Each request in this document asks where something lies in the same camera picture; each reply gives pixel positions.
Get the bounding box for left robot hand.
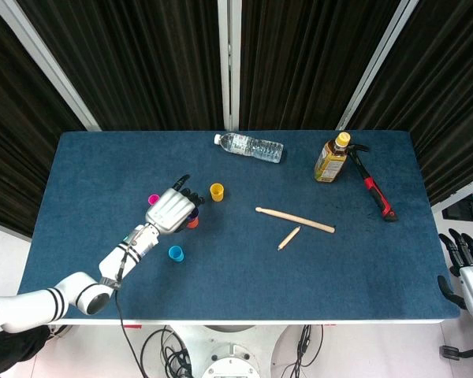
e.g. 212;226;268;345
144;174;206;236

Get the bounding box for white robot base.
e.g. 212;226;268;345
167;324;287;378

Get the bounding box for black caster wheel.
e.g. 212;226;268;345
439;345;473;361

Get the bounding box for black device with blue light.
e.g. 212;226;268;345
441;191;473;221

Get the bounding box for clear plastic water bottle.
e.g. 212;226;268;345
214;132;285;164

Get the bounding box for blue fabric table cover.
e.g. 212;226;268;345
17;131;461;321

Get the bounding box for short wooden pen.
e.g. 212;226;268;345
277;226;302;252

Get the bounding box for wooden drumstick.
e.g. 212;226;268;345
255;206;337;235

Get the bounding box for red and black hammer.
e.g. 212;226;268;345
345;143;398;223

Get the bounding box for black pleated curtain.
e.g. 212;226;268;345
0;0;90;239
348;0;473;206
17;0;225;132
239;0;401;132

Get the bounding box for tea bottle with yellow cap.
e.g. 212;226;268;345
314;132;352;183

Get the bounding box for black bag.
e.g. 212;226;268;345
0;326;52;373

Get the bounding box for white metal frame post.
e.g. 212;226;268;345
217;0;242;131
334;0;413;131
0;0;102;132
431;176;473;213

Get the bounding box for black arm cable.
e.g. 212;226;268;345
114;246;141;378

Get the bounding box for black cable bundle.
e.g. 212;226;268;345
140;324;194;378

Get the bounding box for thin black cable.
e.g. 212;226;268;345
277;324;324;378

